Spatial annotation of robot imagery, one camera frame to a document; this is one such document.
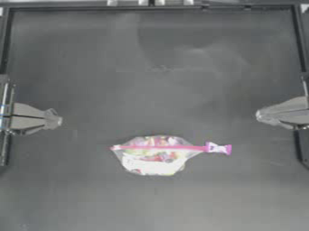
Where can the clear bag with pink zip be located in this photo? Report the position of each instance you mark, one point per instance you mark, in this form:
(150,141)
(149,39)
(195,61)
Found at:
(153,165)

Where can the pink white wrapped sweet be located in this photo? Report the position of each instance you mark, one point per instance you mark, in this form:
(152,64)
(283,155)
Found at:
(213,148)

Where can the grey metal bracket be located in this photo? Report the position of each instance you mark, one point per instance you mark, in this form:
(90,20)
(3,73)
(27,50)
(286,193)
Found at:
(189,2)

